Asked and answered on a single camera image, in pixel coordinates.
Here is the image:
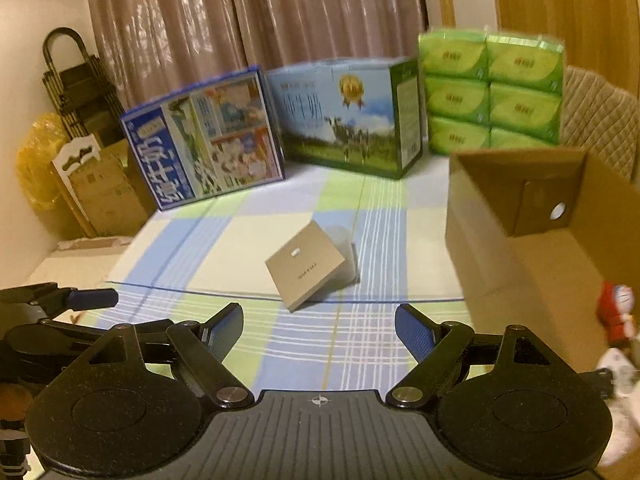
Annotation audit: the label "red Doraemon toy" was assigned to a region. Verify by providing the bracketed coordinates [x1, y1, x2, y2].
[596, 281, 636, 349]

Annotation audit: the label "left hand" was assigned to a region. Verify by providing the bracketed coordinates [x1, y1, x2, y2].
[0, 382, 32, 422]

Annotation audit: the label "flattened cardboard boxes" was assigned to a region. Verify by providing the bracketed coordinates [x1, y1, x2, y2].
[70, 140, 156, 236]

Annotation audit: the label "checkered bed sheet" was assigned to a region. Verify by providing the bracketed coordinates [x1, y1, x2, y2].
[86, 156, 470, 391]

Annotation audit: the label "beige TP-Link router box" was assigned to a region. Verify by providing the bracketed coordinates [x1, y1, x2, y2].
[266, 220, 346, 312]

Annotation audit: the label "yellow plastic bag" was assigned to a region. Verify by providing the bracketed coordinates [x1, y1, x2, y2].
[15, 113, 68, 211]

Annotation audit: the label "white wooden cutout board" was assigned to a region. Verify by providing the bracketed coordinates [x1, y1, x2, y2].
[52, 134, 101, 186]

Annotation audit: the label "brown cardboard box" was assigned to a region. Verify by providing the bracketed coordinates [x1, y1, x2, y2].
[446, 148, 639, 372]

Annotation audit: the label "black folding cart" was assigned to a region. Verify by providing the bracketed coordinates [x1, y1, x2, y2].
[42, 27, 126, 148]

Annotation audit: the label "blue milk carton box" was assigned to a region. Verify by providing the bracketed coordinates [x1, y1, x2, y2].
[120, 65, 285, 211]

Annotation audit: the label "cow picture milk box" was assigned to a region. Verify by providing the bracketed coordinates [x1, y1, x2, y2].
[266, 58, 423, 179]

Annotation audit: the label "green tissue pack bundle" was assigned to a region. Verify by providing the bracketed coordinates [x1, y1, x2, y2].
[418, 28, 565, 155]

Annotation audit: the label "quilted beige headboard cushion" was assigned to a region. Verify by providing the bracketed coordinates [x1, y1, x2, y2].
[560, 66, 639, 182]

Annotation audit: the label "pink curtain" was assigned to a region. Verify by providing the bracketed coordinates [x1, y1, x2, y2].
[89, 0, 427, 107]

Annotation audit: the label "wooden door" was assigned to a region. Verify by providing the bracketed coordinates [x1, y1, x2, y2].
[496, 0, 639, 96]

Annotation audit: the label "wooden stick by wall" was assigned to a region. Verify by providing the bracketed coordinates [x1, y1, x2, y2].
[438, 0, 457, 28]

